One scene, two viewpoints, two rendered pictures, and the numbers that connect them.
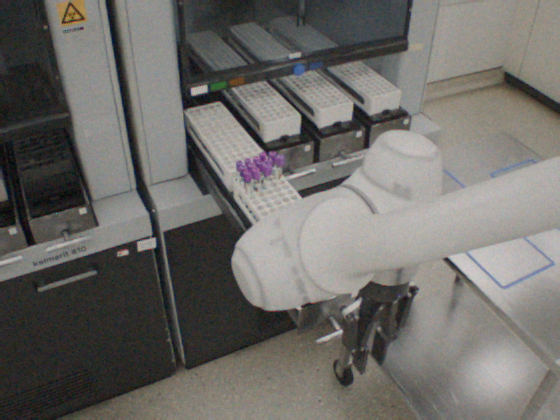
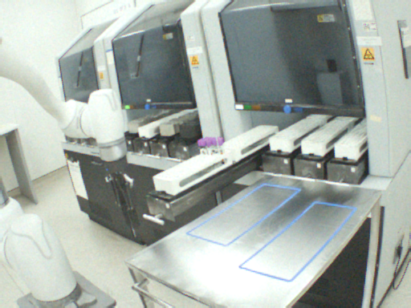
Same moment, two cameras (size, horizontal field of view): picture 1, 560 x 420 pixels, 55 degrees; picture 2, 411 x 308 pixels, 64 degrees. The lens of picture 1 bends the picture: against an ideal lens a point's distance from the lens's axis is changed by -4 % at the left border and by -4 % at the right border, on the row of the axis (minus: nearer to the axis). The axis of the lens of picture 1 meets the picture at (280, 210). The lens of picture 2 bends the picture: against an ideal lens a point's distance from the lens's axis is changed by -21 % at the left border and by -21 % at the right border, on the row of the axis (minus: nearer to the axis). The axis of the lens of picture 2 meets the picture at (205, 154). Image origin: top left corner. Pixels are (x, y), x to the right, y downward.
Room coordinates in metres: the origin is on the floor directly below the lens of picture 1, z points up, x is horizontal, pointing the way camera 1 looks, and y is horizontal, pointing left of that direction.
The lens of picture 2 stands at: (0.52, -1.33, 1.31)
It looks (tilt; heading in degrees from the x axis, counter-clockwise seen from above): 17 degrees down; 75
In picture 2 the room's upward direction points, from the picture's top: 11 degrees counter-clockwise
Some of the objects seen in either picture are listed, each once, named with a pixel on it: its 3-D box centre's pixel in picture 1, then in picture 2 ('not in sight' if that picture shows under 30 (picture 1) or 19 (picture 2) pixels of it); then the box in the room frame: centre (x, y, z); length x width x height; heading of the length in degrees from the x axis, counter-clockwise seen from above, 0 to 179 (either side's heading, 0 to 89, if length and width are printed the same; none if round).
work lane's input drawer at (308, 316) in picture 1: (257, 206); (222, 172); (0.95, 0.05, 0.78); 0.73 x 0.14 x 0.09; 27
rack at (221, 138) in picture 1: (224, 145); (250, 143); (1.11, 0.13, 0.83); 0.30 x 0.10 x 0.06; 27
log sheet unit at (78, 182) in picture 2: not in sight; (75, 179); (0.26, 1.66, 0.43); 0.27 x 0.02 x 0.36; 117
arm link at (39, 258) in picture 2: not in sight; (37, 253); (0.25, -0.41, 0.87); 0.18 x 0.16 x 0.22; 127
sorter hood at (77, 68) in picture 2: not in sight; (102, 61); (0.68, 1.59, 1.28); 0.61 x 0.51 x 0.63; 117
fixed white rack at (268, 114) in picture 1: (257, 104); (298, 135); (1.31, 0.06, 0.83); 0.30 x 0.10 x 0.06; 27
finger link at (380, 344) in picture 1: (379, 346); (133, 217); (0.57, -0.17, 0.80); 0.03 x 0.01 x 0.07; 28
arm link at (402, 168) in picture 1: (392, 194); (103, 114); (0.55, -0.14, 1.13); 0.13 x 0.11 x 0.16; 127
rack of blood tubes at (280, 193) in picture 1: (285, 225); (194, 172); (0.83, -0.01, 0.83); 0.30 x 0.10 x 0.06; 28
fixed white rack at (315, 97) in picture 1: (308, 92); (327, 138); (1.38, -0.07, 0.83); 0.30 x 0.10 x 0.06; 27
